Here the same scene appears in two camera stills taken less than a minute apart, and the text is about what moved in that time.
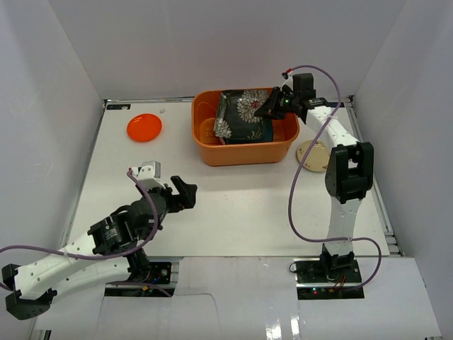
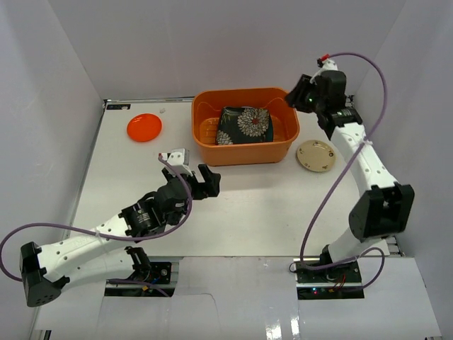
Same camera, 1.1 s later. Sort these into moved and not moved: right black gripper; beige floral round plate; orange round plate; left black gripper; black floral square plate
Moved: right black gripper; black floral square plate; left black gripper
Not moved: orange round plate; beige floral round plate
